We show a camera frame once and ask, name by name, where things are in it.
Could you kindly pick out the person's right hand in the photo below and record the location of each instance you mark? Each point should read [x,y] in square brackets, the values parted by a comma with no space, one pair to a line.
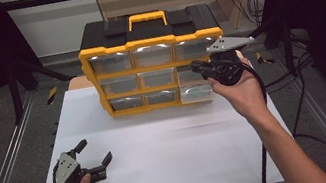
[246,95]

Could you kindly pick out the grid of clear drawers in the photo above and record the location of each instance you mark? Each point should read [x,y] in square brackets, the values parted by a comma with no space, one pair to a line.
[121,85]

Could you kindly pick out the left yellow clamp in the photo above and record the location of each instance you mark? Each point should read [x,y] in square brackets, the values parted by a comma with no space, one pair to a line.
[52,95]

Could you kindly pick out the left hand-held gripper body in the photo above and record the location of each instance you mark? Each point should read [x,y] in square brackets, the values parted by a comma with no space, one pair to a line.
[68,169]

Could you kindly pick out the yellow black organizer case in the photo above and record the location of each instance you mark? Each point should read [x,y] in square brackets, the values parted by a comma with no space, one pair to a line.
[148,36]

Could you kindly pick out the clear plastic drawer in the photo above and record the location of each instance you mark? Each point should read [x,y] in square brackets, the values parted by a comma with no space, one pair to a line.
[187,78]
[197,94]

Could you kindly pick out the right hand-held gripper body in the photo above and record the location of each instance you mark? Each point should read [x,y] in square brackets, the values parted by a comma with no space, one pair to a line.
[227,44]

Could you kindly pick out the right yellow clamp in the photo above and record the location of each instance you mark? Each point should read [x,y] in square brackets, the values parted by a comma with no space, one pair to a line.
[262,59]

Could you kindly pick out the black metal stand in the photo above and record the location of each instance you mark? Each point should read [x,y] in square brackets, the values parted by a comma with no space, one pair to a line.
[285,39]
[15,90]

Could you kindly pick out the yellow clamp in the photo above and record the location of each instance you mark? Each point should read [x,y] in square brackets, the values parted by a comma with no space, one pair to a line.
[262,59]
[52,95]

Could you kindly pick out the wooden table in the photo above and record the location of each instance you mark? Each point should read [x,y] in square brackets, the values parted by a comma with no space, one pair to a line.
[76,83]

